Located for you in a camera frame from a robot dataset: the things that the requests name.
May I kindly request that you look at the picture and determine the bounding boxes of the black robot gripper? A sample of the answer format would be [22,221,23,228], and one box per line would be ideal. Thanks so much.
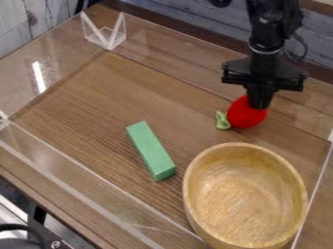
[220,53,308,109]

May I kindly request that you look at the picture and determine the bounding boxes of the red plush strawberry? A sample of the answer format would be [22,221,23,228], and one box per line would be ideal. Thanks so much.
[215,95,267,130]

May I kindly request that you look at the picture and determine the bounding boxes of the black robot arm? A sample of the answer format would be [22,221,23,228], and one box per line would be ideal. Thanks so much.
[220,0,308,110]

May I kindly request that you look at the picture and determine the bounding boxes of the clear acrylic tray walls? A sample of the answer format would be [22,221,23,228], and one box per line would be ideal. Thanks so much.
[0,5,333,249]

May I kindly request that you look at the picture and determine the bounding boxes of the green foam block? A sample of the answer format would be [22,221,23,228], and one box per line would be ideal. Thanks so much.
[125,121,176,182]

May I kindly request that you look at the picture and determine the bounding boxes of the wooden bowl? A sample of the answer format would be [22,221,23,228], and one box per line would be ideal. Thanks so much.
[181,142,308,249]

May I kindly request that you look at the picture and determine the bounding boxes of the clear acrylic corner bracket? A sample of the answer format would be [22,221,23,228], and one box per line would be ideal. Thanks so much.
[78,12,125,51]

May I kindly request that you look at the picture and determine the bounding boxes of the black table leg bracket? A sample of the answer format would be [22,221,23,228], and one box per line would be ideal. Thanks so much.
[26,205,72,249]

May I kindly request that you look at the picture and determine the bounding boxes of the black cable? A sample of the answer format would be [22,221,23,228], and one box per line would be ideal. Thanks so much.
[0,223,31,249]

